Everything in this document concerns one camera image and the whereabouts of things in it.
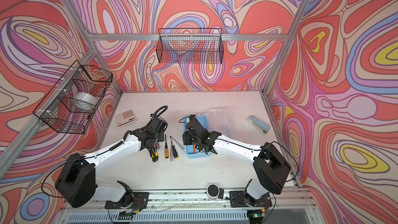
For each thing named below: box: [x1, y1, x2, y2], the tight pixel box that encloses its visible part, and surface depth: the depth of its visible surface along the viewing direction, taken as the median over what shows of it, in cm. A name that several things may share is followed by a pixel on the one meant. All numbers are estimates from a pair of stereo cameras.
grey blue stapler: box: [246, 115, 271, 135], surface depth 100 cm
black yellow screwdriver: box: [171, 145, 179, 160], surface depth 90 cm
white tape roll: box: [73, 92, 99, 113], surface depth 74 cm
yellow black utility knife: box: [150, 152, 159, 163], surface depth 88 cm
